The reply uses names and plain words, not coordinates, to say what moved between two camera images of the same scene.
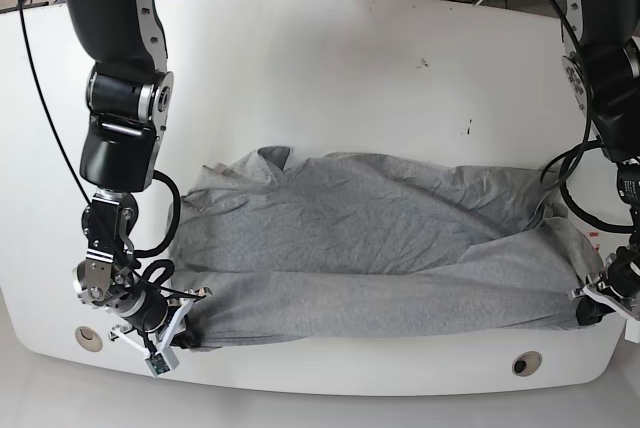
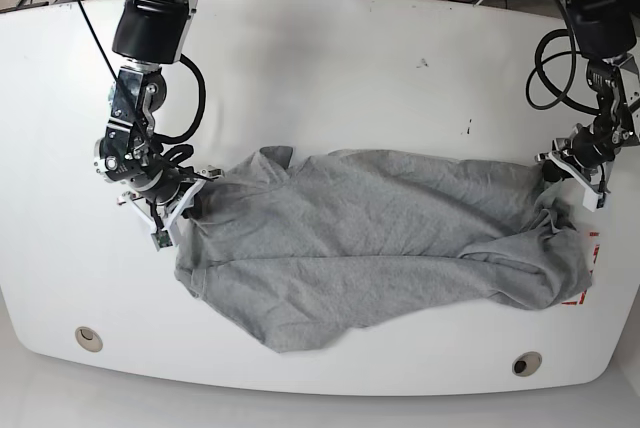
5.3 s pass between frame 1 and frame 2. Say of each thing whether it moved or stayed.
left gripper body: moved
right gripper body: moved
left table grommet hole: stayed
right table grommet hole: stayed
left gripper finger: moved
